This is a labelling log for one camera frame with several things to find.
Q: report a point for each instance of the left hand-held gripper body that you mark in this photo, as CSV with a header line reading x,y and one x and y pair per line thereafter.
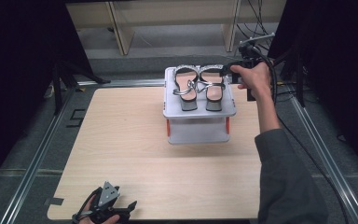
x,y
107,199

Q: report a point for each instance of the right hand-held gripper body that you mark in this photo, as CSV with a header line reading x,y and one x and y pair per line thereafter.
x,y
250,53

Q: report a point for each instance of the white two-tier shoe rack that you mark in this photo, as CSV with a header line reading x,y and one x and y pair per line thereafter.
x,y
199,124

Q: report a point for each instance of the person's right hand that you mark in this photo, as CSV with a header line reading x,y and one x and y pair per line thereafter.
x,y
256,77

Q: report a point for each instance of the person's left hand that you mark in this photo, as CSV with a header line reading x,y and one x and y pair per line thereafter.
x,y
87,214

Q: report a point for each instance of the black tape strip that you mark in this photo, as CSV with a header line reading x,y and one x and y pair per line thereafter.
x,y
54,201

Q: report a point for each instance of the black stand legs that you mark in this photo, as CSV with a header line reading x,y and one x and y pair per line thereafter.
x,y
59,84
298,81

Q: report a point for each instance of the beige wooden desk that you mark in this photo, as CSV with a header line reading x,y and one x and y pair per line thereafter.
x,y
180,12

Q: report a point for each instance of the metal floor rail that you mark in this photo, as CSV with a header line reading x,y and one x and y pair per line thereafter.
x,y
329,161
32,168

